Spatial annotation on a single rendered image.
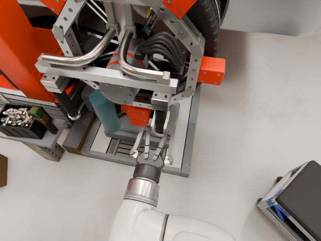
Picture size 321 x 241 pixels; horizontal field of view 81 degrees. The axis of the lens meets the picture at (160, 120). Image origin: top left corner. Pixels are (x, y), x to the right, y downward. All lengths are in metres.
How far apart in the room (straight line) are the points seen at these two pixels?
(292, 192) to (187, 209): 0.61
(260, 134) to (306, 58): 1.19
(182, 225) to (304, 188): 0.91
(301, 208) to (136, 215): 0.93
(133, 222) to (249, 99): 1.62
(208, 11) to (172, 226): 0.61
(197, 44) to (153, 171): 0.41
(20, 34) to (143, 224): 0.88
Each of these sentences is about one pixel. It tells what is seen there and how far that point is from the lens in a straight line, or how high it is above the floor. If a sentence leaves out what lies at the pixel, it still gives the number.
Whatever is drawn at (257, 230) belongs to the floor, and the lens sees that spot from 1.49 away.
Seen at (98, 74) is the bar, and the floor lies 0.98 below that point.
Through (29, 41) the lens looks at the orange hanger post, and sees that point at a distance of 1.06.
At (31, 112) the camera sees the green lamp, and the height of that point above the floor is 0.66.
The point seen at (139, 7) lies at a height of 0.76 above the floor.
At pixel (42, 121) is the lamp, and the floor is 0.60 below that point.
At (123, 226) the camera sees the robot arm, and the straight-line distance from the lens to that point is 0.49.
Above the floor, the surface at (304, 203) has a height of 0.34.
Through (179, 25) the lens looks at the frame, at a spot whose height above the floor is 1.04.
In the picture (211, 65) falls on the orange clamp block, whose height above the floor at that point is 0.88.
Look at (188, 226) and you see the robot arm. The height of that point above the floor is 0.89.
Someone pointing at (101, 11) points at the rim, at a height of 0.98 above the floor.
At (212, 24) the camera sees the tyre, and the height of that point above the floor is 1.00.
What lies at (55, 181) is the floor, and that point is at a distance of 1.59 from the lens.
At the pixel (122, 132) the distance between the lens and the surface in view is 1.41.
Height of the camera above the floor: 1.36
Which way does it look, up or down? 58 degrees down
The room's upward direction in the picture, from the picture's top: straight up
